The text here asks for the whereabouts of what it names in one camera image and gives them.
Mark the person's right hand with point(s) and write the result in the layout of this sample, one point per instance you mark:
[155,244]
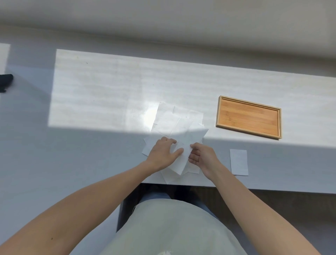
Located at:
[207,159]

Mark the person's left hand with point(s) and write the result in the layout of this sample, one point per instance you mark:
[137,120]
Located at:
[160,155]

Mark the person's right thumb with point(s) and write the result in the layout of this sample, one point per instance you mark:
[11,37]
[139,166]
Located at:
[196,146]

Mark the person's left thumb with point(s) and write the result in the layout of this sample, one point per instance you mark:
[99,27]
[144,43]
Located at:
[177,155]

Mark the white tissue sheet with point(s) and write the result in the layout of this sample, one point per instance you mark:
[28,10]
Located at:
[193,138]

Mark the person's left forearm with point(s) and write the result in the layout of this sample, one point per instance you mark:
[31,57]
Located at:
[86,207]

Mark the person's right forearm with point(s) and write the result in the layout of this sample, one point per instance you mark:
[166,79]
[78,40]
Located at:
[252,210]

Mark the pile of white tissues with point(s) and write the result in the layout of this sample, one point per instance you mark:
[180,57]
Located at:
[170,118]

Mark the folded white tissue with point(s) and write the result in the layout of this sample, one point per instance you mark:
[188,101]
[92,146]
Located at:
[239,162]

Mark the person's blue jeans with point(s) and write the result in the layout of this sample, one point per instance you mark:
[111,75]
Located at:
[154,197]

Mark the rectangular bamboo tray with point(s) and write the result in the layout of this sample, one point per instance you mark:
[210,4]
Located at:
[248,117]

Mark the person's white shirt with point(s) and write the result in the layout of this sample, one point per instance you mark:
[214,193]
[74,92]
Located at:
[173,228]

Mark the black object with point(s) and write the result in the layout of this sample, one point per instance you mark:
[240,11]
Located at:
[5,80]

